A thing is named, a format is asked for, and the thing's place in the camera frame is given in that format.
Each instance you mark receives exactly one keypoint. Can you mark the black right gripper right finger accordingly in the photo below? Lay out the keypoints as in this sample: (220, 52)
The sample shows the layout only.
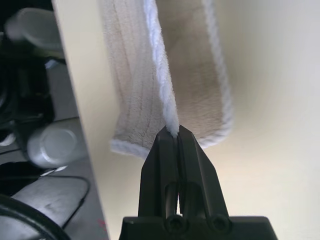
(200, 180)

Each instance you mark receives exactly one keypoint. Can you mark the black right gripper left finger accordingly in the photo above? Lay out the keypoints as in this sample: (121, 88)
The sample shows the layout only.
(157, 175)

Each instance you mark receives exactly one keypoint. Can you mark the beige towel with white trim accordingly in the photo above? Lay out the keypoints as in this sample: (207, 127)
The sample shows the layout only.
(135, 75)

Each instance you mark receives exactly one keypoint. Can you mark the grey robot left leg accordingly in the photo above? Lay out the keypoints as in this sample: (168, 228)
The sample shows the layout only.
(55, 147)

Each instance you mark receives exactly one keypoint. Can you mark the grey robot leg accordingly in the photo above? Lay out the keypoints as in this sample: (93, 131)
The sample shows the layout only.
(55, 147)
(50, 200)

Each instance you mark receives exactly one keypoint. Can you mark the grey robot right leg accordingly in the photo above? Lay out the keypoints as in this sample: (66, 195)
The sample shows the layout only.
(50, 200)

